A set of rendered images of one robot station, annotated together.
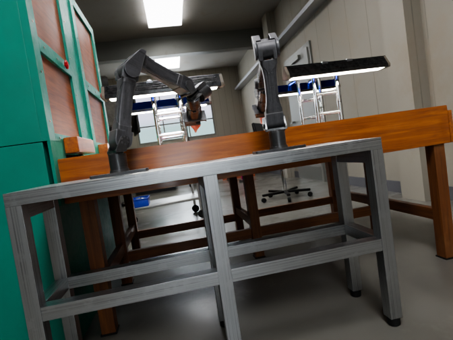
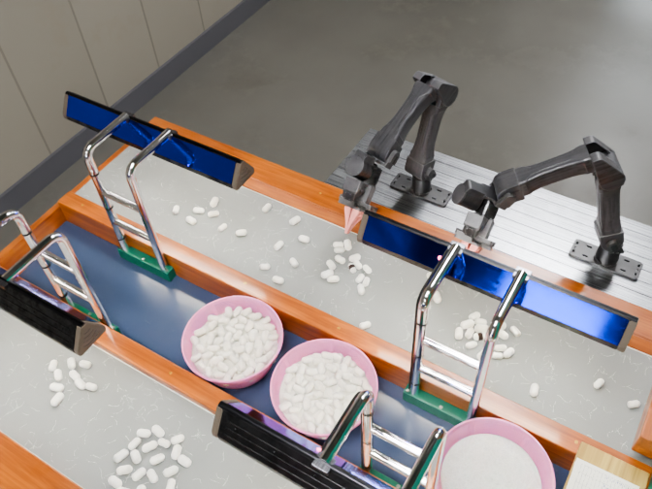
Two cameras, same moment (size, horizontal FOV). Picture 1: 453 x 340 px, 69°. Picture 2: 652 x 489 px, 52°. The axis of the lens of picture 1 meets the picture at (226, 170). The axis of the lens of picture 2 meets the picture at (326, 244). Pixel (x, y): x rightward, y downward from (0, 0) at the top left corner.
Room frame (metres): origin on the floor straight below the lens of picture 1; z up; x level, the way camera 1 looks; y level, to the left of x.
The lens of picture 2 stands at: (2.62, 0.62, 2.25)
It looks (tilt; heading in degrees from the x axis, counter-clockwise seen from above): 49 degrees down; 223
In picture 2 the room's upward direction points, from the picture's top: 4 degrees counter-clockwise
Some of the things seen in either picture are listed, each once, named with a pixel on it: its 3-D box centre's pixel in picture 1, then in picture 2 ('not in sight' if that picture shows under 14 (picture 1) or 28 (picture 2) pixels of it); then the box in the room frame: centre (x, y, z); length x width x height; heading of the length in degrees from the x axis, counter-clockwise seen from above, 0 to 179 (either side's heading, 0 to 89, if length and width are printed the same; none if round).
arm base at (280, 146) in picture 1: (278, 140); (421, 181); (1.27, -0.21, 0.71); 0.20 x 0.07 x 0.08; 99
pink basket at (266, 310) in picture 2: not in sight; (235, 346); (2.10, -0.24, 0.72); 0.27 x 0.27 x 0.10
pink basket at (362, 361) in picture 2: not in sight; (324, 393); (2.05, 0.04, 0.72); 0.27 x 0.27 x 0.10
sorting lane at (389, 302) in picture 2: not in sight; (337, 273); (1.74, -0.18, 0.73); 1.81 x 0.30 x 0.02; 99
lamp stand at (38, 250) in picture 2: (307, 110); (43, 297); (2.36, -0.63, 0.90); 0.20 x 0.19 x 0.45; 99
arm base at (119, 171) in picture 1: (118, 163); (608, 251); (1.18, 0.38, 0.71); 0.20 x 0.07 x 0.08; 99
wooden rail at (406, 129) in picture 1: (269, 150); (372, 238); (1.54, -0.21, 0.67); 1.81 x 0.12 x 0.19; 99
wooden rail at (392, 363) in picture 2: not in sight; (304, 322); (1.92, -0.15, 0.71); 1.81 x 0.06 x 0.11; 99
